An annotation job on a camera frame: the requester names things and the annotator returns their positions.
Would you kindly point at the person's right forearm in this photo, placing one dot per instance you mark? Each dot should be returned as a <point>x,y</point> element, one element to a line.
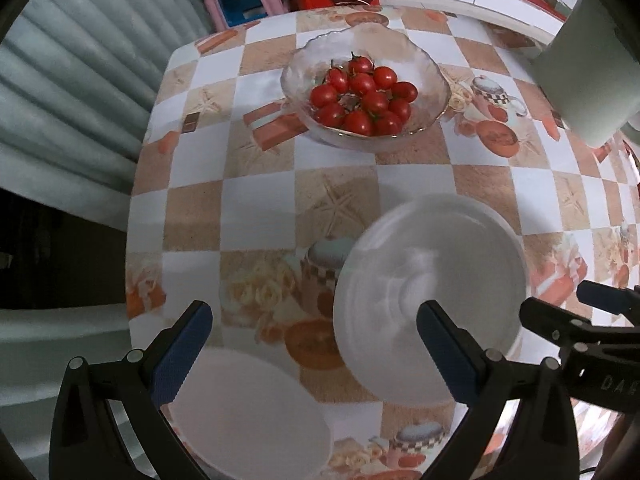
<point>625,445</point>

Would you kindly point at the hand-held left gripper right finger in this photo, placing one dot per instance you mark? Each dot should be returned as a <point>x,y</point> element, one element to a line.
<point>447,355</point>

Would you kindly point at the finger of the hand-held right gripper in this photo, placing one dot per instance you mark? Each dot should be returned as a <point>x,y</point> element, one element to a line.
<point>550,321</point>
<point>605,296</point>

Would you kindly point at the pile of cherry tomatoes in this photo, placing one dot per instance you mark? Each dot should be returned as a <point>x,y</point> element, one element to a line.
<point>362,100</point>

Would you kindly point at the pale green curtain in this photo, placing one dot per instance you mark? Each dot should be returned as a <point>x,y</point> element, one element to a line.
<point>75,110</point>

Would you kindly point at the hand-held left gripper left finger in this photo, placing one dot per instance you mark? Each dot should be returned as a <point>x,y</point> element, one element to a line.
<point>180,355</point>

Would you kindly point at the clear glass bowl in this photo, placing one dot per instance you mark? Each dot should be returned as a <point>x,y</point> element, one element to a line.
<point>310,60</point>

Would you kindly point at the white foam bowl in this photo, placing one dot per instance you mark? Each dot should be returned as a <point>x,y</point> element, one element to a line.
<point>250,410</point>
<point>425,260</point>

